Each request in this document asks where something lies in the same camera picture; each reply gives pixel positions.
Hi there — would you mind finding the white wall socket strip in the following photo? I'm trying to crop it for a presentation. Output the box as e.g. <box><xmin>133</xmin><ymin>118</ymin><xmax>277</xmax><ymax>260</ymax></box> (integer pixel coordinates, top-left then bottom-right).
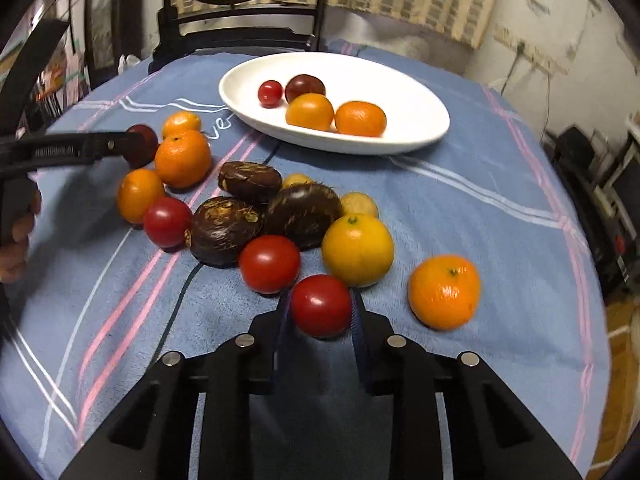
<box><xmin>520</xmin><ymin>42</ymin><xmax>571</xmax><ymax>76</ymax></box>

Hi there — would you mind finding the dark red tomato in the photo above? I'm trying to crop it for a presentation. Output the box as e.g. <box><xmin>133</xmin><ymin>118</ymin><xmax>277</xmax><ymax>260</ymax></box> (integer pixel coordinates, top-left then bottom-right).
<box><xmin>125</xmin><ymin>124</ymin><xmax>160</xmax><ymax>170</ymax></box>

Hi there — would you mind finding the dark purple tomato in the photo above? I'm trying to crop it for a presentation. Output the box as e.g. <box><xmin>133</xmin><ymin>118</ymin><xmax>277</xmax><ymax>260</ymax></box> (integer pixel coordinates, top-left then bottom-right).
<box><xmin>285</xmin><ymin>74</ymin><xmax>327</xmax><ymax>103</ymax></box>

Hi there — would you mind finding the blue striped blanket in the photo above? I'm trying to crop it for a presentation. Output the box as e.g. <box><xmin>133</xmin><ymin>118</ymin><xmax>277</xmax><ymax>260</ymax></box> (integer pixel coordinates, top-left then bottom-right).
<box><xmin>0</xmin><ymin>40</ymin><xmax>613</xmax><ymax>480</ymax></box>

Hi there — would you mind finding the dark wooden framed panel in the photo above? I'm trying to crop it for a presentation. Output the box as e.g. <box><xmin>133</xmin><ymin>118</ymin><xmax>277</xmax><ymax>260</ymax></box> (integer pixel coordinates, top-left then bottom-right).
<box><xmin>82</xmin><ymin>0</ymin><xmax>151</xmax><ymax>73</ymax></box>

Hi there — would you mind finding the small orange mandarin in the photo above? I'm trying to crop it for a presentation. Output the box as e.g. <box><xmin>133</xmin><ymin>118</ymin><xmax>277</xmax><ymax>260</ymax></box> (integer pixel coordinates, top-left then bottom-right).
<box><xmin>162</xmin><ymin>111</ymin><xmax>202</xmax><ymax>140</ymax></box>

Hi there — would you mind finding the yellow orange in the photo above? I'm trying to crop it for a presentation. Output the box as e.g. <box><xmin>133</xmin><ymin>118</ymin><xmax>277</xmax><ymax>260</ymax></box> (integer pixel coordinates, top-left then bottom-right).
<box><xmin>321</xmin><ymin>213</ymin><xmax>395</xmax><ymax>288</ymax></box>

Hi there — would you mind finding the white oval plate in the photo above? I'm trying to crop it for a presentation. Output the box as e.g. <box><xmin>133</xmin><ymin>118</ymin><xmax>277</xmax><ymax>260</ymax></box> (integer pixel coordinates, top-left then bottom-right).
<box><xmin>218</xmin><ymin>52</ymin><xmax>451</xmax><ymax>156</ymax></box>

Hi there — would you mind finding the black round embroidered screen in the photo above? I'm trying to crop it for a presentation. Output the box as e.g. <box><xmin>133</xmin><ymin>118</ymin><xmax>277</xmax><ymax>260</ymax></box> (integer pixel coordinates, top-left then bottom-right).
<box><xmin>150</xmin><ymin>0</ymin><xmax>335</xmax><ymax>63</ymax></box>

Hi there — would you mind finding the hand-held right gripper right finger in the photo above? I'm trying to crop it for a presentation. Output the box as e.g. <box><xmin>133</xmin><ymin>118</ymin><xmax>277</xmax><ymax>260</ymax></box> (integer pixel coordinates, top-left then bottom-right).
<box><xmin>349</xmin><ymin>287</ymin><xmax>583</xmax><ymax>480</ymax></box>

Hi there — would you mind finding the red cherry tomato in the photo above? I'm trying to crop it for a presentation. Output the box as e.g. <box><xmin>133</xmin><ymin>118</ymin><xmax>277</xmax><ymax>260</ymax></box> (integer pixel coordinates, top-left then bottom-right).
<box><xmin>238</xmin><ymin>235</ymin><xmax>302</xmax><ymax>295</ymax></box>
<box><xmin>290</xmin><ymin>275</ymin><xmax>353</xmax><ymax>338</ymax></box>
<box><xmin>257</xmin><ymin>80</ymin><xmax>284</xmax><ymax>109</ymax></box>
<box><xmin>143</xmin><ymin>197</ymin><xmax>193</xmax><ymax>249</ymax></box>

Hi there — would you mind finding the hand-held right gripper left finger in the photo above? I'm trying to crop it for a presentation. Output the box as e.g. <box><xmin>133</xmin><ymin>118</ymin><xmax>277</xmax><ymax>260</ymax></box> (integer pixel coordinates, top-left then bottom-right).
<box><xmin>59</xmin><ymin>287</ymin><xmax>293</xmax><ymax>480</ymax></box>

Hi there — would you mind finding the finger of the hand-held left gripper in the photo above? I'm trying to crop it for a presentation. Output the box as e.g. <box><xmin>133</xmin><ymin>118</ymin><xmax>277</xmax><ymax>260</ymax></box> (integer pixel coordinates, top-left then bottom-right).
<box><xmin>80</xmin><ymin>130</ymin><xmax>133</xmax><ymax>165</ymax></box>

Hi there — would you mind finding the dark brown water chestnut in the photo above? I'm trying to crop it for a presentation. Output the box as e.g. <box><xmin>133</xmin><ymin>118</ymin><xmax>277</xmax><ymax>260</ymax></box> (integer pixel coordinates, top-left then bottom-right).
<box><xmin>262</xmin><ymin>183</ymin><xmax>343</xmax><ymax>251</ymax></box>
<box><xmin>186</xmin><ymin>197</ymin><xmax>264</xmax><ymax>267</ymax></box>
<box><xmin>218</xmin><ymin>161</ymin><xmax>283</xmax><ymax>205</ymax></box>

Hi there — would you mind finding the person's left hand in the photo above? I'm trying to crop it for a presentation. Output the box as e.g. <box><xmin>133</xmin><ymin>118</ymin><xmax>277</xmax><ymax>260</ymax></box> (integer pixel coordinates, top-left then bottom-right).
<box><xmin>0</xmin><ymin>191</ymin><xmax>43</xmax><ymax>284</ymax></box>

